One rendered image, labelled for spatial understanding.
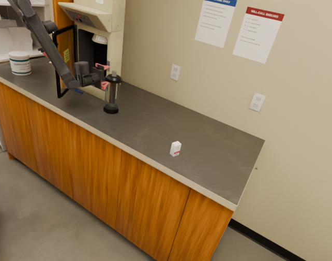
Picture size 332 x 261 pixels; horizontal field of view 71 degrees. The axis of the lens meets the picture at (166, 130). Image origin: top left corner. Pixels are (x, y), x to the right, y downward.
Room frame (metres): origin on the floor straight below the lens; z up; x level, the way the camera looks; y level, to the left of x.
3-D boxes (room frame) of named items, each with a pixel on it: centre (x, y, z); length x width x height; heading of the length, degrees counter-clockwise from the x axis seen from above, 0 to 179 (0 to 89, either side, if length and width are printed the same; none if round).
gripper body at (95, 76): (1.20, 0.45, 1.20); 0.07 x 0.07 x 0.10; 65
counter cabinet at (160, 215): (1.49, 0.39, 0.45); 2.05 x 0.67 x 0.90; 65
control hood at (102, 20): (1.46, 0.61, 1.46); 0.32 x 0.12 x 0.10; 65
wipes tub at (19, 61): (1.64, 1.19, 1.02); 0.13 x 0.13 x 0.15
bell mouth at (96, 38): (1.59, 0.52, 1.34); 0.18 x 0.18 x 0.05
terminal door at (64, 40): (1.41, 0.71, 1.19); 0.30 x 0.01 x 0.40; 4
